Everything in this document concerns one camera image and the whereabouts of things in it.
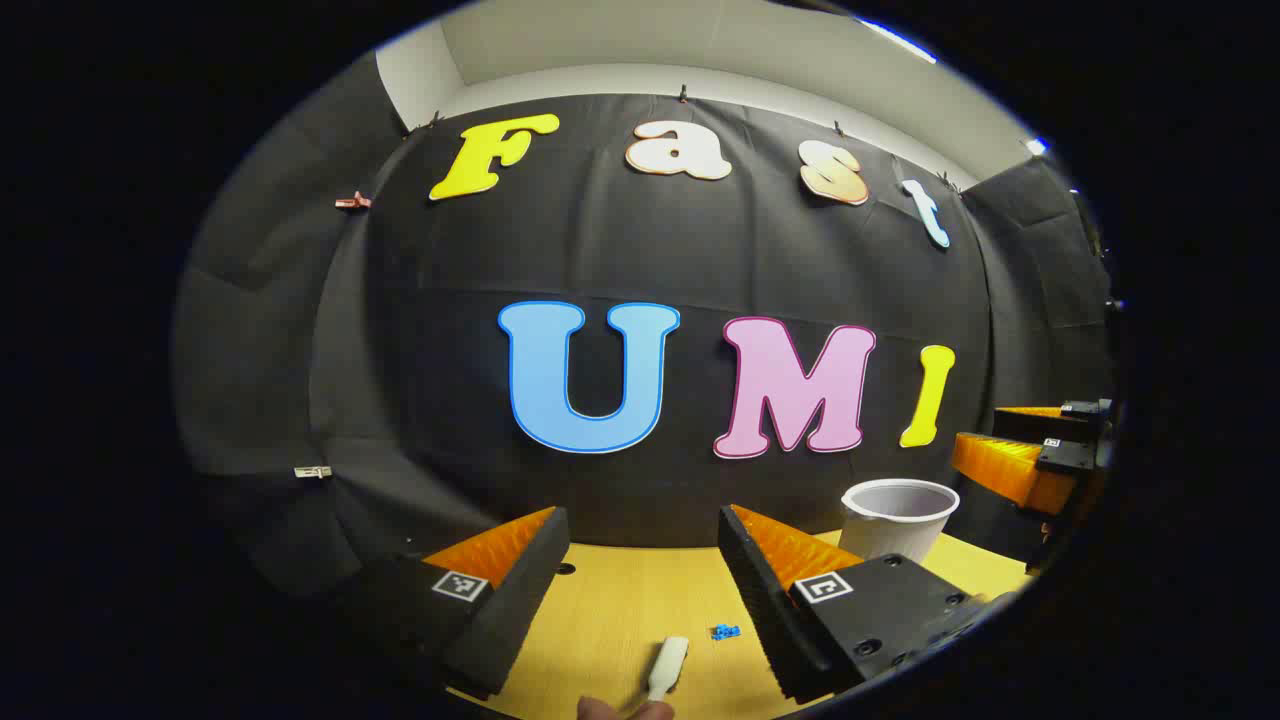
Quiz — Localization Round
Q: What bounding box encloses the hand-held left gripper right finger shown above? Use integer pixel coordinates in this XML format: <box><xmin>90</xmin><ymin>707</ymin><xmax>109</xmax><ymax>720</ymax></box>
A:
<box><xmin>717</xmin><ymin>504</ymin><xmax>1016</xmax><ymax>705</ymax></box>

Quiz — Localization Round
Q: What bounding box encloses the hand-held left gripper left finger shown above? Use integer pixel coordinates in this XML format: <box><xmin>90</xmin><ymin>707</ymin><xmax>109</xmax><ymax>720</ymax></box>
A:
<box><xmin>345</xmin><ymin>506</ymin><xmax>571</xmax><ymax>701</ymax></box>

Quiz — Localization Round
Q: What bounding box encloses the white ribbed garbage bin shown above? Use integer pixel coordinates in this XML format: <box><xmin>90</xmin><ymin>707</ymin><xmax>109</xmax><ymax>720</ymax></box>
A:
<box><xmin>840</xmin><ymin>478</ymin><xmax>961</xmax><ymax>563</ymax></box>

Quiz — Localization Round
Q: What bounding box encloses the black backdrop cloth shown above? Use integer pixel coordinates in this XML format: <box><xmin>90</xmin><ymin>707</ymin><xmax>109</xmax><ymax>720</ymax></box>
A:
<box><xmin>172</xmin><ymin>50</ymin><xmax>1116</xmax><ymax>601</ymax></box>

